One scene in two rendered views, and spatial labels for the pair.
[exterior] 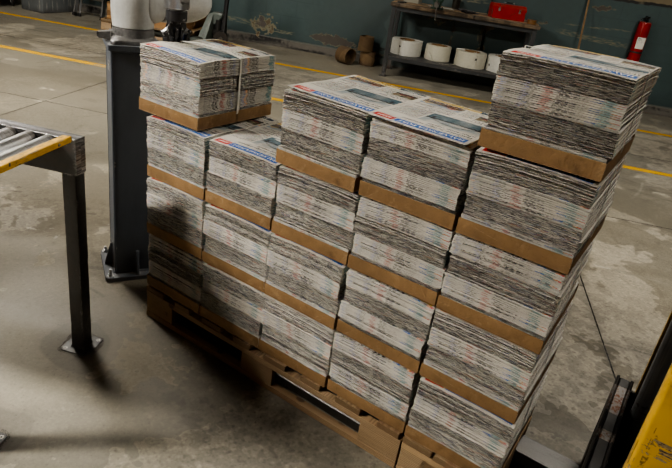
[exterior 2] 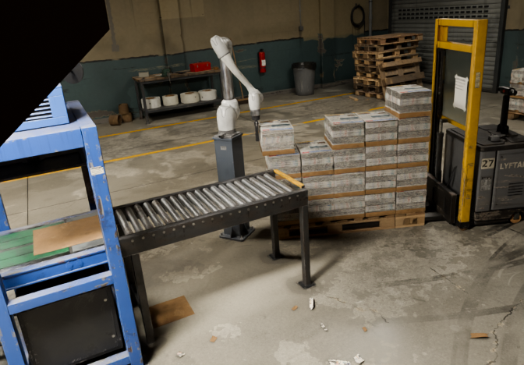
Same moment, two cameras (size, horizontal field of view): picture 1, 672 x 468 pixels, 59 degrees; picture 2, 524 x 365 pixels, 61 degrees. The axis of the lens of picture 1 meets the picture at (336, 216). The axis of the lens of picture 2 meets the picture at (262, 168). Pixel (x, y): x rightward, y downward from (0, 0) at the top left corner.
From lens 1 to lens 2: 309 cm
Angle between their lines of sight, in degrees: 32
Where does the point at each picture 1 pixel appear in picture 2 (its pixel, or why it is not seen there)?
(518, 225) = (414, 134)
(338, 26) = (98, 104)
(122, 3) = (229, 120)
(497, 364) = (418, 174)
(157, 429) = (336, 255)
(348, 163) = (360, 139)
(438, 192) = (391, 135)
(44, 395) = (295, 268)
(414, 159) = (381, 129)
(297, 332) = (350, 203)
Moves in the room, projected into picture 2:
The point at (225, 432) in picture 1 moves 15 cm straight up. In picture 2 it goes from (351, 246) to (351, 231)
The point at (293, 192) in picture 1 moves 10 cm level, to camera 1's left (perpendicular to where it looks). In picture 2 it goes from (341, 157) to (332, 159)
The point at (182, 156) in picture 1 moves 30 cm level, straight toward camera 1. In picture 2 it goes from (288, 164) to (318, 170)
